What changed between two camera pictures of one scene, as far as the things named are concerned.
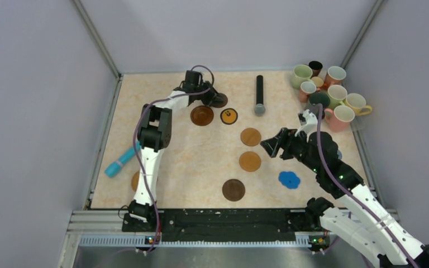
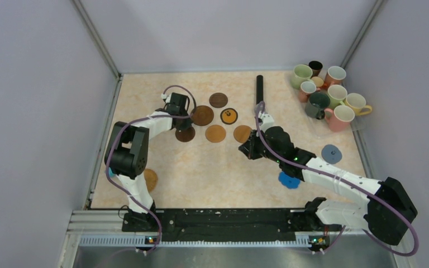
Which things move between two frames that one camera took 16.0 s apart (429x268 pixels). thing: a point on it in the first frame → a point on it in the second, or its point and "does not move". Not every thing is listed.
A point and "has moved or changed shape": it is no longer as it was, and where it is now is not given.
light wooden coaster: x=250 y=137 has moved or changed shape
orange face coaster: x=229 y=116 does not move
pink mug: x=339 y=119 does not move
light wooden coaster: x=249 y=161 → x=215 y=133
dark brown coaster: x=219 y=101 does not move
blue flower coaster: x=289 y=180 does not move
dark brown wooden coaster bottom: x=233 y=190 → x=185 y=135
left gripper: x=211 y=95 → x=186 y=125
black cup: x=316 y=67 does not move
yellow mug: x=357 y=101 does not move
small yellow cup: x=318 y=81 does not move
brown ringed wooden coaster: x=201 y=115 does not move
